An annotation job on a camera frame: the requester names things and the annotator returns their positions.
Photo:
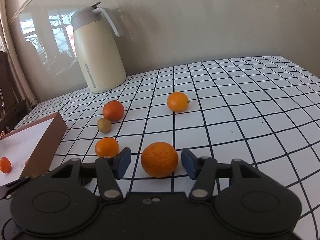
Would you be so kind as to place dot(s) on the large orange pale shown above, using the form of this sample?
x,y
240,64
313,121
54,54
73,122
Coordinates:
x,y
159,159

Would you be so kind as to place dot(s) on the yellow-orange tangerine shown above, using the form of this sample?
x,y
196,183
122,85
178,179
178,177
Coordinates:
x,y
177,102

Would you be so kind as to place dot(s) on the small brown kiwi fruit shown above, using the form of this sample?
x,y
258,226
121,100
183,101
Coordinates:
x,y
104,125

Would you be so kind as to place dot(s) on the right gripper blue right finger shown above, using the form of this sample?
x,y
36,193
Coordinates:
x,y
204,171

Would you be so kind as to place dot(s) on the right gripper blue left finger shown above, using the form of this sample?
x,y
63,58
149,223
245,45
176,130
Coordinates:
x,y
108,171

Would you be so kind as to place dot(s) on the dark red-orange tangerine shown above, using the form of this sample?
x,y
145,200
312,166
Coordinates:
x,y
113,111

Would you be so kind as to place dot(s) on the dark wooden sofa frame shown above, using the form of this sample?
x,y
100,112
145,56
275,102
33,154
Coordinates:
x,y
13,108

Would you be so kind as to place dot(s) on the beige patterned curtain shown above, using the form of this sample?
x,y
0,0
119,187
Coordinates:
x,y
22,89

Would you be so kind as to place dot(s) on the large orange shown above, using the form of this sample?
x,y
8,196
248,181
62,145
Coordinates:
x,y
5,165

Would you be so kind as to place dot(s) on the white black grid tablecloth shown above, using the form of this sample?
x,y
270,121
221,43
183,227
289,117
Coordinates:
x,y
263,110

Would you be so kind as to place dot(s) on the small orange front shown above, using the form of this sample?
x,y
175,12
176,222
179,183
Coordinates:
x,y
106,147

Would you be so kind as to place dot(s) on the brown shallow cardboard box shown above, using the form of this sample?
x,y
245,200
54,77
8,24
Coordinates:
x,y
31,148

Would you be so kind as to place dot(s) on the cream thermos jug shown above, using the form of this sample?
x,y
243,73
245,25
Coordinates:
x,y
94,29

